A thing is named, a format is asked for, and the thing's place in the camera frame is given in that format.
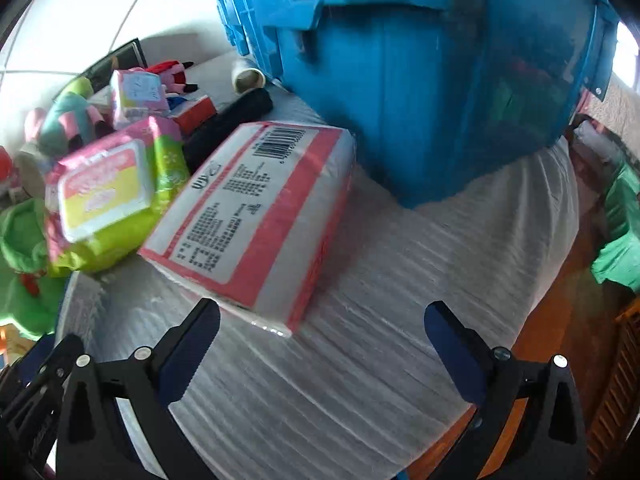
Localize pink white tissue pack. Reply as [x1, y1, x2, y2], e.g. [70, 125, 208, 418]
[139, 122, 355, 337]

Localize green plush toy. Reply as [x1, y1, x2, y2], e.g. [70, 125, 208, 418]
[1, 198, 66, 340]

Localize green pink wipes pack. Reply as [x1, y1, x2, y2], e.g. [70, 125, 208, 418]
[44, 116, 190, 276]

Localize white foam table mat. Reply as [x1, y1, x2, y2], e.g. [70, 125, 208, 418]
[54, 49, 582, 480]

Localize teal pink plush toy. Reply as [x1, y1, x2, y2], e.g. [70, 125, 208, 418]
[36, 92, 114, 159]

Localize black cylinder roll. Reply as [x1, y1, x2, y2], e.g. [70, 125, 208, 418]
[182, 88, 273, 176]

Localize small pink tissue pack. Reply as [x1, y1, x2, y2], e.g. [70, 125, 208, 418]
[110, 70, 170, 130]

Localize red white small box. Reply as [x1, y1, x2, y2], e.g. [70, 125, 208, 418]
[168, 96, 217, 136]

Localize red pig plush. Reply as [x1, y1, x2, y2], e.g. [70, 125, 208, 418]
[145, 60, 198, 94]

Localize dark framed picture box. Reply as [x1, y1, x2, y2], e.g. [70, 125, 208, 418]
[81, 38, 148, 92]

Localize white tape roll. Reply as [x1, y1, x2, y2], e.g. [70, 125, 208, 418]
[231, 58, 267, 94]

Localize blue plastic storage crate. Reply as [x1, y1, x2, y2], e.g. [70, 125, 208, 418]
[217, 0, 620, 207]

